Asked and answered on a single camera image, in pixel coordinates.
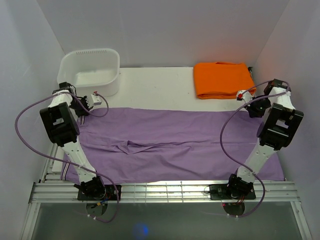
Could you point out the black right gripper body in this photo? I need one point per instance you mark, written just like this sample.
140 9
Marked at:
258 107

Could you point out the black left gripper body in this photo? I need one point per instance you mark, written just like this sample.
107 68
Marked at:
79 109

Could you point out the purple trousers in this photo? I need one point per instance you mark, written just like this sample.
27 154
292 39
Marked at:
131 145

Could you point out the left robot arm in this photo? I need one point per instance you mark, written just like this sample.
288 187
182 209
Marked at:
62 129

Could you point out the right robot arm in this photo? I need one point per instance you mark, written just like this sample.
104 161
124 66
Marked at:
281 121

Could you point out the folded orange trousers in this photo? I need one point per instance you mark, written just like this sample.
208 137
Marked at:
221 80

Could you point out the white plastic basket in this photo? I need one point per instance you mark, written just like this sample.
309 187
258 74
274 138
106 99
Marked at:
91 70

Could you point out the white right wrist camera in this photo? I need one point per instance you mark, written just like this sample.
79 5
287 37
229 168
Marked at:
244 96

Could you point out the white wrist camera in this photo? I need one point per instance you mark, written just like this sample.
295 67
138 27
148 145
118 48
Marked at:
93 100
244 96

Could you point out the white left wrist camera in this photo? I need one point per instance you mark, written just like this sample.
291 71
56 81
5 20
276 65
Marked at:
93 100

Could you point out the aluminium frame rail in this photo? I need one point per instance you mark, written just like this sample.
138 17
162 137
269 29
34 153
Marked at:
158 192

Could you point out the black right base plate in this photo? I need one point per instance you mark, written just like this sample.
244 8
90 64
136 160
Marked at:
222 192

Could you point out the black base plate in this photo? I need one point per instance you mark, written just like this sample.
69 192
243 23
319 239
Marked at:
222 192
110 193

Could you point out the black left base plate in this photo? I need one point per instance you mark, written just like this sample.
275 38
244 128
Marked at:
110 193

